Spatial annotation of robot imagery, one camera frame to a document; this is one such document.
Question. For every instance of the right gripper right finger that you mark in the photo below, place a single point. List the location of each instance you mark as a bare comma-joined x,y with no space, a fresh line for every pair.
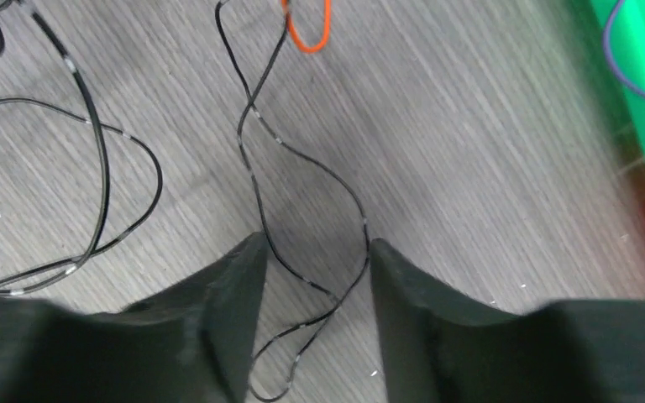
439,345

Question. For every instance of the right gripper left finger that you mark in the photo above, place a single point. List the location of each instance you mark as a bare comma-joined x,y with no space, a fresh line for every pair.
191,342

